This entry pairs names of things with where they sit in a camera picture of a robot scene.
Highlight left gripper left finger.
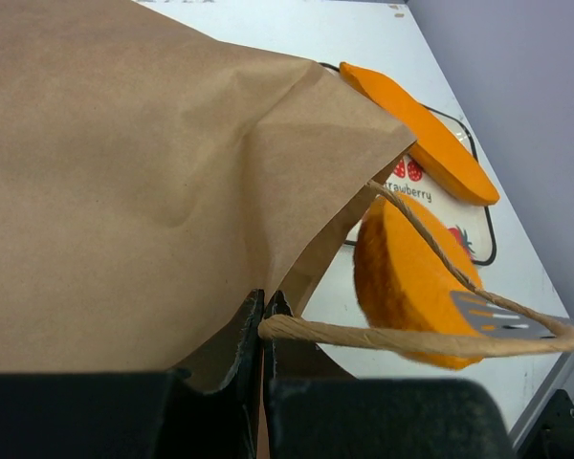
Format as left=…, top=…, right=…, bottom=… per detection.
left=0, top=290, right=264, bottom=458

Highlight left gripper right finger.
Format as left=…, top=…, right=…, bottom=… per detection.
left=262, top=289, right=518, bottom=459

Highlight round orange fake bread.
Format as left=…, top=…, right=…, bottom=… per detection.
left=352, top=190, right=487, bottom=372

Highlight metal tongs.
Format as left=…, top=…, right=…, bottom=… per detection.
left=450, top=291, right=553, bottom=339

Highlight brown paper bag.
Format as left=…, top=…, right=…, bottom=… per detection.
left=0, top=0, right=574, bottom=459

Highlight long orange fake baguette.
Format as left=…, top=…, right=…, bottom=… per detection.
left=339, top=62, right=499, bottom=206

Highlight strawberry print tray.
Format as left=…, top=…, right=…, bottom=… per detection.
left=318, top=60, right=498, bottom=268

